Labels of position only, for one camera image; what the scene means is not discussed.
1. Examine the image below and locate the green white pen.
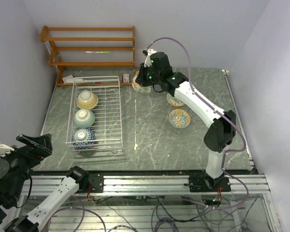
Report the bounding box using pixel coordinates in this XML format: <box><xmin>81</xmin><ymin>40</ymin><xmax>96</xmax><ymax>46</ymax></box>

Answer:
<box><xmin>85</xmin><ymin>51</ymin><xmax>110</xmax><ymax>54</ymax></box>

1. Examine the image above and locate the red blue zigzag bowl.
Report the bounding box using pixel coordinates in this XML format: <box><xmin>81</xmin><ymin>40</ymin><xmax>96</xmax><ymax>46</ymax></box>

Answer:
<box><xmin>72</xmin><ymin>129</ymin><xmax>96</xmax><ymax>150</ymax></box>

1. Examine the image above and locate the white red spatula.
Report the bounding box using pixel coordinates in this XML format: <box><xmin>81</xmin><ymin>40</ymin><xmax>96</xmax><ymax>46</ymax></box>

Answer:
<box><xmin>58</xmin><ymin>75</ymin><xmax>102</xmax><ymax>86</ymax></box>

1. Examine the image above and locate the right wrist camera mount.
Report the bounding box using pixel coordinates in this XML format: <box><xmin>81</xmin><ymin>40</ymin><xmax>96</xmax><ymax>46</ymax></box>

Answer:
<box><xmin>143</xmin><ymin>48</ymin><xmax>157</xmax><ymax>68</ymax></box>

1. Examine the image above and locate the orange blue floral bowl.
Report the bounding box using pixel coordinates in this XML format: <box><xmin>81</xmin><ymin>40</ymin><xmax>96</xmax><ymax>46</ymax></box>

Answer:
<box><xmin>169</xmin><ymin>109</ymin><xmax>191</xmax><ymax>129</ymax></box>

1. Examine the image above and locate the yellow star floral bowl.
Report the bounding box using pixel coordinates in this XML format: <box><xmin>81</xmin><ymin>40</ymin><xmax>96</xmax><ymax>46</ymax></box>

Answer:
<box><xmin>132</xmin><ymin>71</ymin><xmax>151</xmax><ymax>93</ymax></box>

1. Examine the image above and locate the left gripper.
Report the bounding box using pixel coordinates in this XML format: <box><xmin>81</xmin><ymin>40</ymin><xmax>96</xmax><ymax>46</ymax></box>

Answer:
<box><xmin>0</xmin><ymin>132</ymin><xmax>52</xmax><ymax>202</ymax></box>

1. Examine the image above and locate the yellow sun pattern bowl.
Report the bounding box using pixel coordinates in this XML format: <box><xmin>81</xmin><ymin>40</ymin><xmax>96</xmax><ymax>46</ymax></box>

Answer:
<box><xmin>76</xmin><ymin>90</ymin><xmax>99</xmax><ymax>110</ymax></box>

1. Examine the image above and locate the white wire dish rack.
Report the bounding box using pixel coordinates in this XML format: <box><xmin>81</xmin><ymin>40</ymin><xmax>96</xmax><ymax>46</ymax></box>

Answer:
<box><xmin>65</xmin><ymin>76</ymin><xmax>123</xmax><ymax>153</ymax></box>

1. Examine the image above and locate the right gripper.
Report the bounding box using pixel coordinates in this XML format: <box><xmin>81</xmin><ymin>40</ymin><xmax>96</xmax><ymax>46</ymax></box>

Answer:
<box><xmin>135</xmin><ymin>62</ymin><xmax>161</xmax><ymax>87</ymax></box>

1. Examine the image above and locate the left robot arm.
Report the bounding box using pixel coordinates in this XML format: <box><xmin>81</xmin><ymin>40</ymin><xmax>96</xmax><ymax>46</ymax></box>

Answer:
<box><xmin>0</xmin><ymin>133</ymin><xmax>89</xmax><ymax>232</ymax></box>

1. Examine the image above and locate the aluminium rail frame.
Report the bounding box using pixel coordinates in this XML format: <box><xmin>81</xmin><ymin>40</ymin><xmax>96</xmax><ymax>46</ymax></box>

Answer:
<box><xmin>14</xmin><ymin>169</ymin><xmax>281</xmax><ymax>232</ymax></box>

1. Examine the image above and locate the pale green celadon bowl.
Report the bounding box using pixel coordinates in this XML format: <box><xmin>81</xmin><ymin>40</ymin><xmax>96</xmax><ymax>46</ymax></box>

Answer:
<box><xmin>73</xmin><ymin>109</ymin><xmax>95</xmax><ymax>129</ymax></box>

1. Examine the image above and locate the small red white box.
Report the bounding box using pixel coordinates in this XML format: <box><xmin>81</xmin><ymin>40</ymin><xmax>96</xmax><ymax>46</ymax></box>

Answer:
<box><xmin>122</xmin><ymin>73</ymin><xmax>130</xmax><ymax>83</ymax></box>

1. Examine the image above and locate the wooden shelf rack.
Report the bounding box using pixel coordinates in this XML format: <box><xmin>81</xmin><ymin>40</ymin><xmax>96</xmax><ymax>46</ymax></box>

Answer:
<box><xmin>40</xmin><ymin>26</ymin><xmax>136</xmax><ymax>87</ymax></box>

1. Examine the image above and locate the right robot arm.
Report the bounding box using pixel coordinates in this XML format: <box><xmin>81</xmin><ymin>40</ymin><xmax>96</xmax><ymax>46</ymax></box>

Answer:
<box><xmin>135</xmin><ymin>49</ymin><xmax>236</xmax><ymax>191</ymax></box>

